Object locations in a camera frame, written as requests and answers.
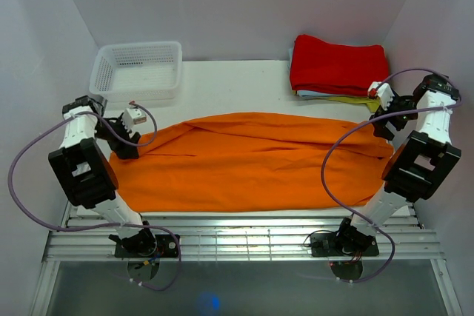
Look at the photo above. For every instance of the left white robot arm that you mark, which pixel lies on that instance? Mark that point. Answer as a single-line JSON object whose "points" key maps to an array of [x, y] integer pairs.
{"points": [[86, 176]]}

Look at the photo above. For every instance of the orange trousers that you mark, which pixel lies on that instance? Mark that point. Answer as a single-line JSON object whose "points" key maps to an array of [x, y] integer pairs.
{"points": [[253, 161]]}

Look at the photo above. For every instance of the white plastic basket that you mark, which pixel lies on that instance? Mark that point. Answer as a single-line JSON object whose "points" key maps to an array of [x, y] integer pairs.
{"points": [[144, 71]]}

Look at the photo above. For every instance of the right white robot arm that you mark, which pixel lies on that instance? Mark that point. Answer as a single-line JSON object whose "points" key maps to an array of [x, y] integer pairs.
{"points": [[419, 165]]}

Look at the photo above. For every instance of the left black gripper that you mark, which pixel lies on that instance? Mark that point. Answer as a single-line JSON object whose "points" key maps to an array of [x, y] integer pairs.
{"points": [[123, 150]]}

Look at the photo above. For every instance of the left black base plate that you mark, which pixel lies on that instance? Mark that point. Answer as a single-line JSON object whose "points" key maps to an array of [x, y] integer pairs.
{"points": [[164, 246]]}

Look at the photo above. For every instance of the yellow-green folded trousers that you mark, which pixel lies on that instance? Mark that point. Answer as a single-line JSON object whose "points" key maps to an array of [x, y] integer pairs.
{"points": [[371, 104]]}

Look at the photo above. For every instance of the aluminium rail frame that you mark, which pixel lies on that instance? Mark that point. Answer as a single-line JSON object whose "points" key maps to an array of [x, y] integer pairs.
{"points": [[284, 236]]}

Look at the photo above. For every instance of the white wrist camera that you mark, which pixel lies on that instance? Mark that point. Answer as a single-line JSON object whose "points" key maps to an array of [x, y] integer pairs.
{"points": [[382, 92], [132, 116]]}

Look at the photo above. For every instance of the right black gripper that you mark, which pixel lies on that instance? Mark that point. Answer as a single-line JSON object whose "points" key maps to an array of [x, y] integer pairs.
{"points": [[381, 130]]}

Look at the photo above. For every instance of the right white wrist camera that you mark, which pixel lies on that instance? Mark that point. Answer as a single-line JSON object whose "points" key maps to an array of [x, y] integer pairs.
{"points": [[382, 92]]}

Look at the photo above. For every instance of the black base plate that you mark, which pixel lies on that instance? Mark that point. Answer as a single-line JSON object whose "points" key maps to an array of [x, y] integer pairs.
{"points": [[324, 244], [164, 246]]}

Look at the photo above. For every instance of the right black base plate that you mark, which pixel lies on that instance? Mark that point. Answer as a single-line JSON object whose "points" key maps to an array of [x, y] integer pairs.
{"points": [[324, 244]]}

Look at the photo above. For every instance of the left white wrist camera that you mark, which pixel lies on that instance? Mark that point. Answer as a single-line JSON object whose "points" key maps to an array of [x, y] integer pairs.
{"points": [[132, 116]]}

